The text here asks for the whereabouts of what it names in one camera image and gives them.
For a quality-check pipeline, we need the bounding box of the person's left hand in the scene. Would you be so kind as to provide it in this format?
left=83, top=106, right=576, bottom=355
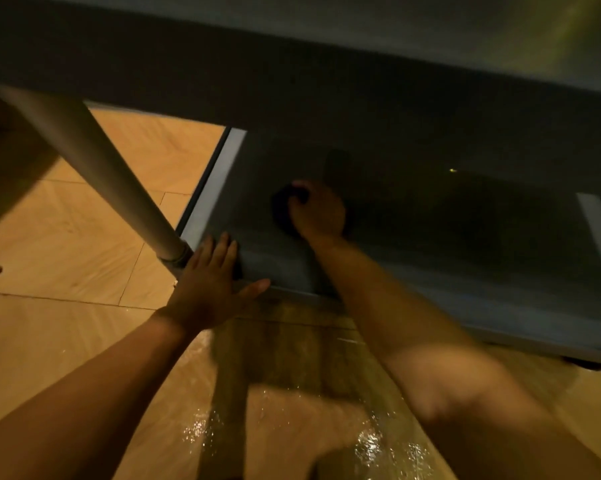
left=155, top=232, right=271, bottom=336

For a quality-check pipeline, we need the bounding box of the person's right hand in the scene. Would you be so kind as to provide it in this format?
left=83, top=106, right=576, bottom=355
left=287, top=180, right=348, bottom=244

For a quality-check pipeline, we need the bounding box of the dark round scrubbing pad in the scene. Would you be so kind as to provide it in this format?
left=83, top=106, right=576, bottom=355
left=271, top=185, right=312, bottom=239

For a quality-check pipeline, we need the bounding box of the grey table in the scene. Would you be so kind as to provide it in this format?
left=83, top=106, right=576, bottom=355
left=0, top=0, right=601, bottom=199

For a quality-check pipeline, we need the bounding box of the person's left forearm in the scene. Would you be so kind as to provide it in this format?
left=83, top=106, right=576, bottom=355
left=0, top=312, right=201, bottom=480

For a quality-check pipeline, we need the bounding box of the white round table leg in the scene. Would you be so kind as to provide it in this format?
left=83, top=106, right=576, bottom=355
left=0, top=84, right=195, bottom=269

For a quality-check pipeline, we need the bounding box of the person's right forearm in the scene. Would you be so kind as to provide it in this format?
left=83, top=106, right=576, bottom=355
left=308, top=234, right=601, bottom=480

